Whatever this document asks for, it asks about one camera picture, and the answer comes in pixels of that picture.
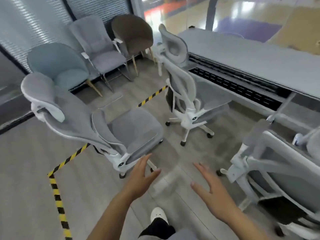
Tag person's right hand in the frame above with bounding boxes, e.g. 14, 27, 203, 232
190, 162, 242, 223

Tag person's left hand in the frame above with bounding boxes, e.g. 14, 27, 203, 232
122, 153, 162, 202

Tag person's left forearm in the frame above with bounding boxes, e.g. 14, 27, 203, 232
86, 192, 133, 240

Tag person's black trousers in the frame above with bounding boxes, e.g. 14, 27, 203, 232
139, 218, 176, 239

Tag white perforated clog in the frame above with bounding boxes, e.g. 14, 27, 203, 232
150, 207, 168, 224

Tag black yellow floor tape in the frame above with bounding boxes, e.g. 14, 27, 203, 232
48, 175, 73, 240
47, 85, 168, 178

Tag blue grey tub chair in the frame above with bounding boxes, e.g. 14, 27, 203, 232
27, 42, 103, 97

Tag brown shell chair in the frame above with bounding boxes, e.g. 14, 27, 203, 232
111, 14, 157, 77

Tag grey folding table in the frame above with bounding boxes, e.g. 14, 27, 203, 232
178, 29, 320, 128

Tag grey armchair with metal legs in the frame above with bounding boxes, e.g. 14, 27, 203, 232
69, 15, 133, 93

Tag basketball hoop stand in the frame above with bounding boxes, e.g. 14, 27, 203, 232
205, 0, 218, 30

